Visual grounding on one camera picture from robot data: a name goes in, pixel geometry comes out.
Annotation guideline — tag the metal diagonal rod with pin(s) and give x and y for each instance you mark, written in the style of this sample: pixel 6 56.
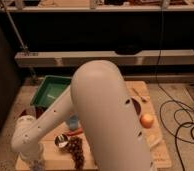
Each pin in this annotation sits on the metal diagonal rod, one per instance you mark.
pixel 23 46

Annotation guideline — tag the blue plastic cup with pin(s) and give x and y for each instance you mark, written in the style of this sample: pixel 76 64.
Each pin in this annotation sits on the blue plastic cup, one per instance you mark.
pixel 73 122

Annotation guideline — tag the orange carrot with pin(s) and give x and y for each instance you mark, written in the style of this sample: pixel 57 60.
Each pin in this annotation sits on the orange carrot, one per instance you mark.
pixel 75 132

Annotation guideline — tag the green plastic tray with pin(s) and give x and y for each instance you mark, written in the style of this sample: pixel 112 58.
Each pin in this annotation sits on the green plastic tray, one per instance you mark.
pixel 49 89

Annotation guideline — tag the blue towel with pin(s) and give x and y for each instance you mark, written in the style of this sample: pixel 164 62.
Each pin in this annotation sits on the blue towel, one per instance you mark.
pixel 37 166

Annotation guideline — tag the wooden spoon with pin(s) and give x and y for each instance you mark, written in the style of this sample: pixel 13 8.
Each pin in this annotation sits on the wooden spoon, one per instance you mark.
pixel 143 99

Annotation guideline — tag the purple bowl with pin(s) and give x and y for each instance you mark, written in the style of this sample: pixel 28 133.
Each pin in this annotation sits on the purple bowl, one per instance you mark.
pixel 137 106

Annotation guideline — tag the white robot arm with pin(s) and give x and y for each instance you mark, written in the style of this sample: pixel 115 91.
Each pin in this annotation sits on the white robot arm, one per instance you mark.
pixel 99 97

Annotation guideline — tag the small metal cup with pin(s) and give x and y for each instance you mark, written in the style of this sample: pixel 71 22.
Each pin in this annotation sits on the small metal cup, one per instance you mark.
pixel 61 141

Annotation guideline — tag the red-brown bowl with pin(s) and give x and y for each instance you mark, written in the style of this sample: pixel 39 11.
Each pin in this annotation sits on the red-brown bowl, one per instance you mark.
pixel 31 113

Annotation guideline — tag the orange apple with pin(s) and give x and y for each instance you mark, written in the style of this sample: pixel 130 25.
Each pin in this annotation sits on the orange apple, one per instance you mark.
pixel 147 120

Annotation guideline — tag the bunch of dark grapes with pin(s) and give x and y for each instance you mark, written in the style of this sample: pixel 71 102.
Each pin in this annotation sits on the bunch of dark grapes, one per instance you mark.
pixel 75 148

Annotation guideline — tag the white shelf unit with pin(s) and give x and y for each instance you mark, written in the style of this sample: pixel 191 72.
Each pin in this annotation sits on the white shelf unit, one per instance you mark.
pixel 62 37

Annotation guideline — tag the wooden board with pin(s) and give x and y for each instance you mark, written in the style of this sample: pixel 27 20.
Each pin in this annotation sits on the wooden board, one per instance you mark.
pixel 56 156

